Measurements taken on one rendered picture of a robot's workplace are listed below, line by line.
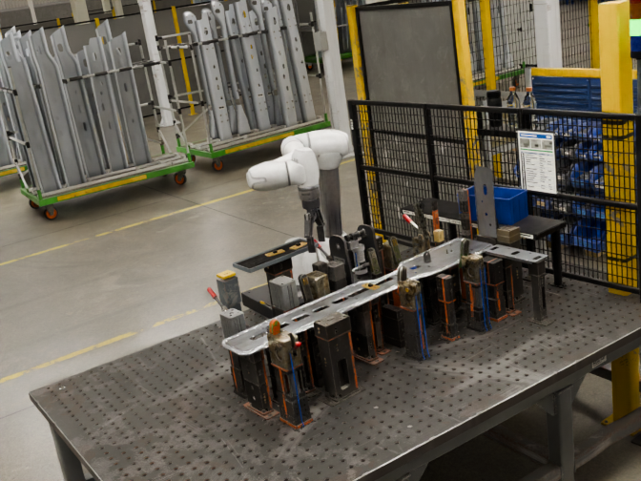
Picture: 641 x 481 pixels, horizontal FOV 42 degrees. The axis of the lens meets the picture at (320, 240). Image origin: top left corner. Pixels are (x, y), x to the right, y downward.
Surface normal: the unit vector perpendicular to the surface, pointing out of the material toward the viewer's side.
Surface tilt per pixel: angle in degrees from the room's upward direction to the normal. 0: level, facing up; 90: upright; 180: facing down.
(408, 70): 90
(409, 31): 89
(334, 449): 0
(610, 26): 90
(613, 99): 90
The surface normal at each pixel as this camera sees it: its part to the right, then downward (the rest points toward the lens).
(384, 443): -0.14, -0.94
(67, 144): 0.47, 0.14
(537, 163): -0.78, 0.30
